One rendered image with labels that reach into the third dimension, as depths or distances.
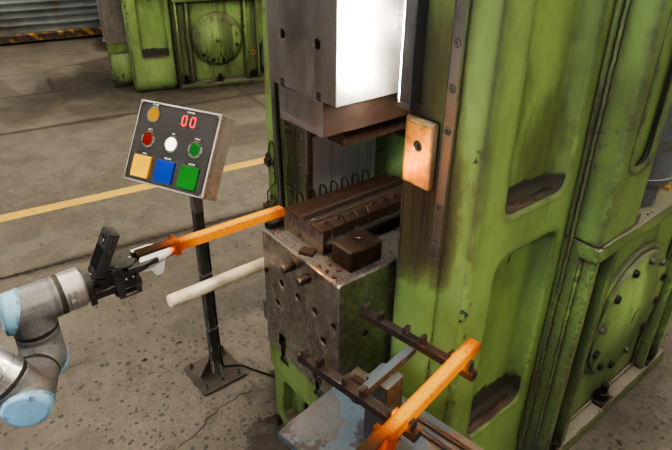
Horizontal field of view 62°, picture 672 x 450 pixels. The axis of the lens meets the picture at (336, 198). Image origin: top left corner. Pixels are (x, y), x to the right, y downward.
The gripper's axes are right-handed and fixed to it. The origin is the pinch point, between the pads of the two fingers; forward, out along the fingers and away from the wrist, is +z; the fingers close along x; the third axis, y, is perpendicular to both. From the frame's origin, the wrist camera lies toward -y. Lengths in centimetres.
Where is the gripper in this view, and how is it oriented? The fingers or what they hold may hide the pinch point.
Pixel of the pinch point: (166, 246)
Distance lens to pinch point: 142.5
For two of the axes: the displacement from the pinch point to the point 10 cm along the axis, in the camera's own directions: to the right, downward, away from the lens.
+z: 7.8, -3.0, 5.5
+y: 0.0, 8.8, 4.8
